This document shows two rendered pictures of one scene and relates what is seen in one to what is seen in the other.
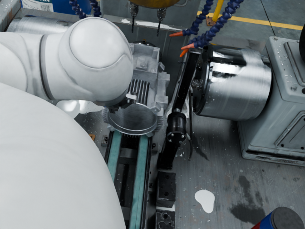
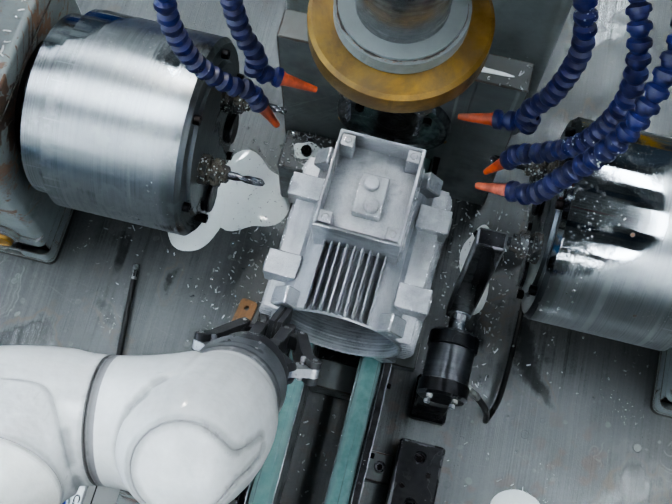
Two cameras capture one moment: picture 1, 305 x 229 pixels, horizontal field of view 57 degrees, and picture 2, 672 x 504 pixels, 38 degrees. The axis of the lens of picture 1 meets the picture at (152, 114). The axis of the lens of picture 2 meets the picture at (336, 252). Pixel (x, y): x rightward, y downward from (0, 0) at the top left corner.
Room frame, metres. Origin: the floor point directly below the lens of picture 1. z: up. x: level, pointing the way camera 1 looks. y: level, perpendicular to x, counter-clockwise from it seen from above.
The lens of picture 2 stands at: (0.25, -0.03, 2.14)
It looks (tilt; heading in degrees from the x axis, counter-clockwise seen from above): 71 degrees down; 18
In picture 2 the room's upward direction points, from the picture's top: 1 degrees clockwise
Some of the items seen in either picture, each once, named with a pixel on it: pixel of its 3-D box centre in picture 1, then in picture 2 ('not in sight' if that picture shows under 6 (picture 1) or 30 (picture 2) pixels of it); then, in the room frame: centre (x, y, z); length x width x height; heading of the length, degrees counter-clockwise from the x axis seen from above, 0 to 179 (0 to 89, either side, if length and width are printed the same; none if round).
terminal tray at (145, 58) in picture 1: (140, 66); (368, 198); (0.67, 0.07, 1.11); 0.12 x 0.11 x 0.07; 4
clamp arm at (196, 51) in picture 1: (184, 85); (473, 280); (0.61, -0.07, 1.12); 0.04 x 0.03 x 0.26; 5
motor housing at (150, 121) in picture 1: (136, 96); (357, 257); (0.63, 0.06, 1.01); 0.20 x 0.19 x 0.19; 4
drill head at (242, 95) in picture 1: (234, 84); (646, 240); (0.76, -0.26, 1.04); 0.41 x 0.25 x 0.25; 95
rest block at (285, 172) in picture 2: not in sight; (307, 167); (0.79, 0.19, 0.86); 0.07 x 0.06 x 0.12; 95
